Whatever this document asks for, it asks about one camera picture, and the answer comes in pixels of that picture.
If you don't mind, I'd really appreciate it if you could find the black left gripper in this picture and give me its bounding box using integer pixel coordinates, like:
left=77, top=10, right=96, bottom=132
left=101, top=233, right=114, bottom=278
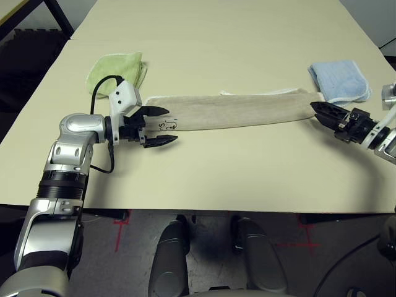
left=118, top=105, right=179, bottom=150

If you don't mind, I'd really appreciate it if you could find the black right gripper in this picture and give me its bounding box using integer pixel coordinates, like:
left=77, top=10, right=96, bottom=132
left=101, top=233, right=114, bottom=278
left=310, top=100, right=378, bottom=145

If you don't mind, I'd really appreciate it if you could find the beige towel white trim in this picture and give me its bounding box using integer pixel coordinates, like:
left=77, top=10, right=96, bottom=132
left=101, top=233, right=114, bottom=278
left=142, top=87, right=325, bottom=132

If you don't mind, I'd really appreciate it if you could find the folded blue towel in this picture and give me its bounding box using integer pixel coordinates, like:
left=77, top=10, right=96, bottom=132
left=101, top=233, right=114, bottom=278
left=308, top=60, right=373, bottom=108

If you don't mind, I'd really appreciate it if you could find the folded green towel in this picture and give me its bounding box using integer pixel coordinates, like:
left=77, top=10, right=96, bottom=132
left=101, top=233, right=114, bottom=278
left=85, top=51, right=149, bottom=100

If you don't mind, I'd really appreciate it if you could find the grey robot left leg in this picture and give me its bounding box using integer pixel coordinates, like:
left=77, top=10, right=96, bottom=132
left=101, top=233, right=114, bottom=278
left=148, top=220, right=190, bottom=297

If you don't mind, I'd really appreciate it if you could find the grey robot leg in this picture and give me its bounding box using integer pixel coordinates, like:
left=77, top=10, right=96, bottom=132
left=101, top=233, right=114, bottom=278
left=230, top=215, right=288, bottom=295
left=148, top=220, right=190, bottom=297

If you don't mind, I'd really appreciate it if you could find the black foam floor mat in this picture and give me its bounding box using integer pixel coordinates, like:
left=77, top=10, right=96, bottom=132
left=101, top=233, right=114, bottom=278
left=0, top=28, right=67, bottom=112

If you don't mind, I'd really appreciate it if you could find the grey robot right leg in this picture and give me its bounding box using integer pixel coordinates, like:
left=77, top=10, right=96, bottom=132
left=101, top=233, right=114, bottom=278
left=230, top=215, right=288, bottom=295

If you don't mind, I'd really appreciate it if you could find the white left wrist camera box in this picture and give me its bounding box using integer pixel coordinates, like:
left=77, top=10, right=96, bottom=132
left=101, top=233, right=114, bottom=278
left=107, top=79, right=143, bottom=146

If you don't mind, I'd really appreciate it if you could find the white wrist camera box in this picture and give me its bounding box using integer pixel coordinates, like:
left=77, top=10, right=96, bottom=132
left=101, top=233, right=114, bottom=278
left=107, top=79, right=143, bottom=146
left=363, top=82, right=396, bottom=149

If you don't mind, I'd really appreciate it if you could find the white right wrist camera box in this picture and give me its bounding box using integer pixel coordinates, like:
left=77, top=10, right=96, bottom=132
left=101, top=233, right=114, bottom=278
left=363, top=82, right=396, bottom=149

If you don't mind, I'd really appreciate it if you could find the black left wrist camera cable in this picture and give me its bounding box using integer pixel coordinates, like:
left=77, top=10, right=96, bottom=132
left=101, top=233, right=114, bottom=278
left=90, top=75, right=124, bottom=174

